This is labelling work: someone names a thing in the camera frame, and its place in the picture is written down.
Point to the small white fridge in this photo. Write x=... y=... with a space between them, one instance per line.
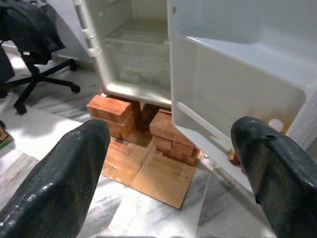
x=111 y=19

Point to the red clay brick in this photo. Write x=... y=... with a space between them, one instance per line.
x=182 y=148
x=163 y=126
x=109 y=107
x=161 y=143
x=121 y=129
x=136 y=114
x=183 y=160

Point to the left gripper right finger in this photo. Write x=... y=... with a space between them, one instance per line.
x=284 y=178

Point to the clear crisper drawer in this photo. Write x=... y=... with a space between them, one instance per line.
x=138 y=62

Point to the dark sauce bottle yellow cap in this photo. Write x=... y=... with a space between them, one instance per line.
x=234 y=157

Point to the orange juice bottle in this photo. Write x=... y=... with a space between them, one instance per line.
x=276 y=125

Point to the black jacket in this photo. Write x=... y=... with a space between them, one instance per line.
x=29 y=24

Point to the white fridge door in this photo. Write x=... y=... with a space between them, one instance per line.
x=223 y=86

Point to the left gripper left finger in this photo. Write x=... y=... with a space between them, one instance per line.
x=49 y=188

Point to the colourful small box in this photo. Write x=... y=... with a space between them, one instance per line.
x=5 y=138

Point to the black office swivel chair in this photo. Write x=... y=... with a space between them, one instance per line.
x=37 y=79

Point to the flattened brown cardboard box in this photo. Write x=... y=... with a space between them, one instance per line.
x=158 y=183

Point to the glass fridge shelf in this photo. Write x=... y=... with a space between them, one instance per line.
x=143 y=27

